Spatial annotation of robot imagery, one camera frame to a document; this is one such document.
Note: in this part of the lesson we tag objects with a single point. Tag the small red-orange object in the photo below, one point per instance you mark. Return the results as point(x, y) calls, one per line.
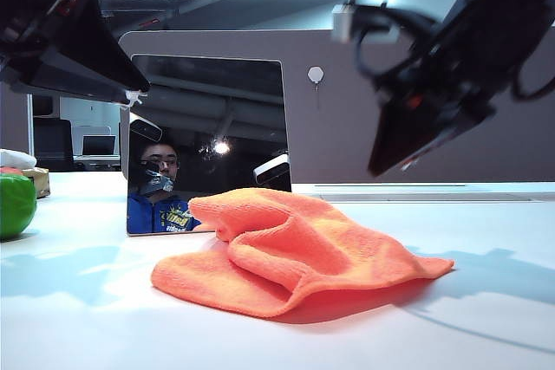
point(9, 170)

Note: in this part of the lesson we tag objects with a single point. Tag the square tabletop mirror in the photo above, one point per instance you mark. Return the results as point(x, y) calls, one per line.
point(208, 127)

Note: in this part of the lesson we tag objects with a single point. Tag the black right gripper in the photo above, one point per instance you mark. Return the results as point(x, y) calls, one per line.
point(455, 79)

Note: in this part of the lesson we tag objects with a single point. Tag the orange microfiber cloth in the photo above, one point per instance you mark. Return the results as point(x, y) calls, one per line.
point(312, 253)

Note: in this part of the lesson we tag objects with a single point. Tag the small brown and white items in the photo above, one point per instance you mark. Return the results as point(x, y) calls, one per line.
point(41, 183)

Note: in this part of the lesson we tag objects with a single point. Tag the round grey adhesive hook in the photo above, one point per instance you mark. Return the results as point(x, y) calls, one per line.
point(315, 75)

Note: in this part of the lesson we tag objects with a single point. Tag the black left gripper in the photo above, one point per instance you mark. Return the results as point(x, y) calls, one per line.
point(39, 6)

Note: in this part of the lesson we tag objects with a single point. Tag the dark background cabinet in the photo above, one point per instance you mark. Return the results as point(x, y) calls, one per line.
point(45, 108)

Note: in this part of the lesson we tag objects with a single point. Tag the black office chair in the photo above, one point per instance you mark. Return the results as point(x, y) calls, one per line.
point(53, 144)

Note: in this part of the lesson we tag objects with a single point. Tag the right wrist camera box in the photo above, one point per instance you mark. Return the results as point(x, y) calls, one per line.
point(344, 23)

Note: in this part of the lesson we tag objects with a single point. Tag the green round toy fruit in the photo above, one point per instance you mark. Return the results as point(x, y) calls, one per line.
point(15, 209)

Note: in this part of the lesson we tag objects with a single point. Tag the background laptop screen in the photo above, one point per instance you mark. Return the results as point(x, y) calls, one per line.
point(99, 146)

